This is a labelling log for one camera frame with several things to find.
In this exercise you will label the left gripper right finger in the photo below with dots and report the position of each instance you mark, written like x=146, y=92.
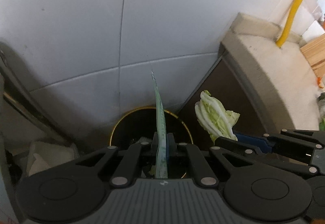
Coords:
x=187, y=160

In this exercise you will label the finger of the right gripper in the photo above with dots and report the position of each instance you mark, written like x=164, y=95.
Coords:
x=261, y=152
x=252, y=140

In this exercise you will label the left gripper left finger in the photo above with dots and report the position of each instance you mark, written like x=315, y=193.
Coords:
x=138, y=161

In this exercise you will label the green bamboo shoot packet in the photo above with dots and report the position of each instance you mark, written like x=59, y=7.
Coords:
x=161, y=154

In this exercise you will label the pale cabbage leaf pile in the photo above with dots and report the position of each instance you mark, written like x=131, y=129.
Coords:
x=214, y=118

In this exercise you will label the black trash bin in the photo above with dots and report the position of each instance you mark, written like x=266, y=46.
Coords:
x=141, y=124

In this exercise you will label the wooden knife block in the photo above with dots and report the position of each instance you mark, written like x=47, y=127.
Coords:
x=314, y=52

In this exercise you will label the yellow gas pipe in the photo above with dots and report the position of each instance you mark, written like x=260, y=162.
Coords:
x=289, y=22

